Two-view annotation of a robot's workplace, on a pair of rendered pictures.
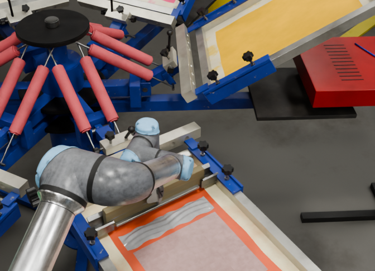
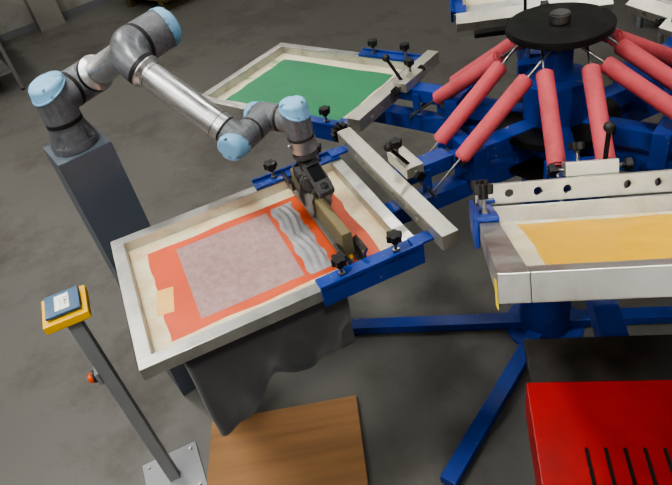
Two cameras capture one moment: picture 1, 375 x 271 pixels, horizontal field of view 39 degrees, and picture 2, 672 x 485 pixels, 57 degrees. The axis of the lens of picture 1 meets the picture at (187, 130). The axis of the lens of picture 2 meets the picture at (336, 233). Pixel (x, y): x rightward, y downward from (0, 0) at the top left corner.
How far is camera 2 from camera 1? 2.23 m
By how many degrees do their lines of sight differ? 78
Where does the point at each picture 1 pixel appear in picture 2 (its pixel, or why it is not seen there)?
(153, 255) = (258, 227)
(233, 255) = (233, 289)
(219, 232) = (269, 278)
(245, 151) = not seen: outside the picture
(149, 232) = (287, 220)
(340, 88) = (545, 435)
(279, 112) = (545, 377)
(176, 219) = (299, 240)
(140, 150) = (256, 108)
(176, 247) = (261, 243)
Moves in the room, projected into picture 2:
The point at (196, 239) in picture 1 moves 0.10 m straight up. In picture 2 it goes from (266, 258) to (258, 232)
